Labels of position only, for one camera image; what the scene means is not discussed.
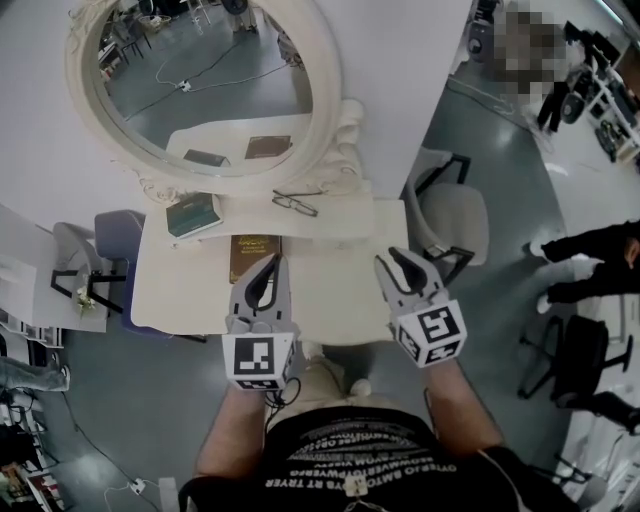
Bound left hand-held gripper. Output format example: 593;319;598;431
221;252;301;392

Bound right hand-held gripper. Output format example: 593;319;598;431
374;246;469;370

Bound white dressing table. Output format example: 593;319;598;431
130;192;410;346

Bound person's right forearm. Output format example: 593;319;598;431
424;360;506;451

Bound person's left forearm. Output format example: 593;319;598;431
192;387;274;479

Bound brown book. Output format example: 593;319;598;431
229;234;284;285

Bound person's white left shoe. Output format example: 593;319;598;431
298;341;327;369

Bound grey chair black legs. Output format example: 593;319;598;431
49;222;126;316
402;147;490;287

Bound black eyeglasses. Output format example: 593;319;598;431
272;188;329;219

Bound person's beige trousers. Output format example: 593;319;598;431
287;362;401;416

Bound green book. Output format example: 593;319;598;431
165;193;225;240

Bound blue chair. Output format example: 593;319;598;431
93;208;209;345

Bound white flower bouquet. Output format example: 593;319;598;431
74;284;97;319

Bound person's black printed shirt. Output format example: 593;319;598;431
177;407;591;512

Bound black office chair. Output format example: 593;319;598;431
517;313;632;401

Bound small white box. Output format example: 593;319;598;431
158;477;179;512

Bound white slotted rack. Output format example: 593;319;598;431
0;309;66;349

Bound white robot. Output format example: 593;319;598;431
467;0;494;64

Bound black metal rack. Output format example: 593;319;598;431
0;394;66;512

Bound oval mirror cream frame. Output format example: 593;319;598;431
64;0;374;201

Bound black floor cable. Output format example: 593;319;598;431
57;392;151;501

